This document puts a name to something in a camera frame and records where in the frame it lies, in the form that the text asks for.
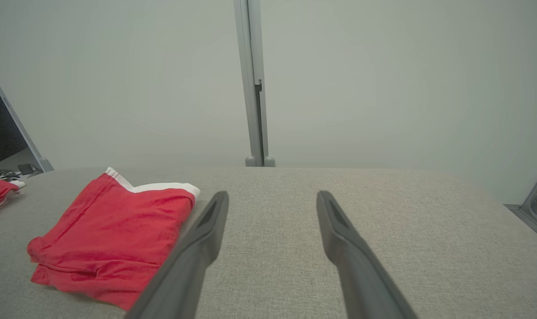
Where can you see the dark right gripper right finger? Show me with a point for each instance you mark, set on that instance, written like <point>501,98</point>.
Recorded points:
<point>357,266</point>

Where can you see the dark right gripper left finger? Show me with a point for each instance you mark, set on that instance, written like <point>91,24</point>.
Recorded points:
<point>193,261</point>

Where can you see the red shorts white trim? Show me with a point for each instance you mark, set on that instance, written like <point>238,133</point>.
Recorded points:
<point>109,230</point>

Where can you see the grey partition post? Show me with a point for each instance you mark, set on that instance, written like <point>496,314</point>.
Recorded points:
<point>250,66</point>

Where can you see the slanted grey frame post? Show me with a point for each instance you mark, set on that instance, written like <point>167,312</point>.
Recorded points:
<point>25,133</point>

